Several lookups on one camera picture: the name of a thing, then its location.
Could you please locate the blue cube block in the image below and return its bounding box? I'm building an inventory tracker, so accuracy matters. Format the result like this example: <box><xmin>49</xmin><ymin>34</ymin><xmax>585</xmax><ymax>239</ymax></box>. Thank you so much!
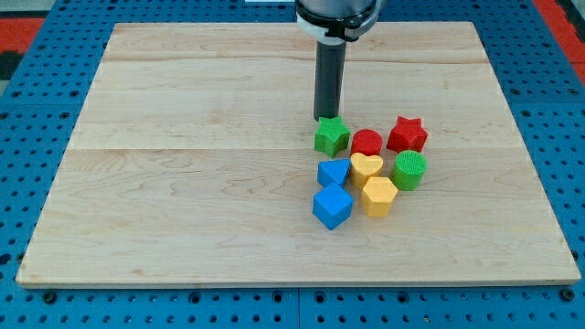
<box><xmin>312</xmin><ymin>183</ymin><xmax>354</xmax><ymax>230</ymax></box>

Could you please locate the yellow hexagon block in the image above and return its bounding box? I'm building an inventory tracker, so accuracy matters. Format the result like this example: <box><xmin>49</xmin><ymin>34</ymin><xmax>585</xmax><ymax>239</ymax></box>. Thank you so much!
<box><xmin>359</xmin><ymin>176</ymin><xmax>398</xmax><ymax>218</ymax></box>

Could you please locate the blue triangle block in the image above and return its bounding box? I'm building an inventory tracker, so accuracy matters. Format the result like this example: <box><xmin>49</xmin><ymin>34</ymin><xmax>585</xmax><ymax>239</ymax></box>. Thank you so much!
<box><xmin>317</xmin><ymin>158</ymin><xmax>351</xmax><ymax>187</ymax></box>

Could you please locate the green star block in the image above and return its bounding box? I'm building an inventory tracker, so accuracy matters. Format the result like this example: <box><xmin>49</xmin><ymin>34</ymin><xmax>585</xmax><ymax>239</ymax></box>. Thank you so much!
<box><xmin>314</xmin><ymin>116</ymin><xmax>350</xmax><ymax>158</ymax></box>

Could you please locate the yellow heart block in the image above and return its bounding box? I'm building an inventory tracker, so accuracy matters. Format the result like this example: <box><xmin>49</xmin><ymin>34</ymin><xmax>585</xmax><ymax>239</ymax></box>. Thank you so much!
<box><xmin>349</xmin><ymin>153</ymin><xmax>384</xmax><ymax>190</ymax></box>

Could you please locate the red cylinder block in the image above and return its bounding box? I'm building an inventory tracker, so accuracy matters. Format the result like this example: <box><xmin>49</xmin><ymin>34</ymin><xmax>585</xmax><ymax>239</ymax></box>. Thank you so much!
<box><xmin>350</xmin><ymin>129</ymin><xmax>383</xmax><ymax>155</ymax></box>

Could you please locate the light wooden board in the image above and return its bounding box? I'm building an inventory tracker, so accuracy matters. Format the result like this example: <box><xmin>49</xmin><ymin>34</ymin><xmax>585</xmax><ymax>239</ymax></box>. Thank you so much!
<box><xmin>16</xmin><ymin>22</ymin><xmax>580</xmax><ymax>289</ymax></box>

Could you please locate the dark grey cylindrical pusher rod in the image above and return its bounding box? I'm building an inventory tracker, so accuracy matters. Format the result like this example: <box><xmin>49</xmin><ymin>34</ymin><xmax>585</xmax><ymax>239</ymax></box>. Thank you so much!
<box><xmin>314</xmin><ymin>42</ymin><xmax>346</xmax><ymax>121</ymax></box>

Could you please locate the green cylinder block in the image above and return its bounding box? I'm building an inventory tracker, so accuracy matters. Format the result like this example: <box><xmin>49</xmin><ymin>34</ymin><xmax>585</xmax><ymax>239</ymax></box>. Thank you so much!
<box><xmin>390</xmin><ymin>150</ymin><xmax>427</xmax><ymax>191</ymax></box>

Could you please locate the red star block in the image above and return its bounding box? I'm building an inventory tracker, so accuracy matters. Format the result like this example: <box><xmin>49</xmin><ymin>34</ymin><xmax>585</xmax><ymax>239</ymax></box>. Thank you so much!
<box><xmin>386</xmin><ymin>116</ymin><xmax>429</xmax><ymax>153</ymax></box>

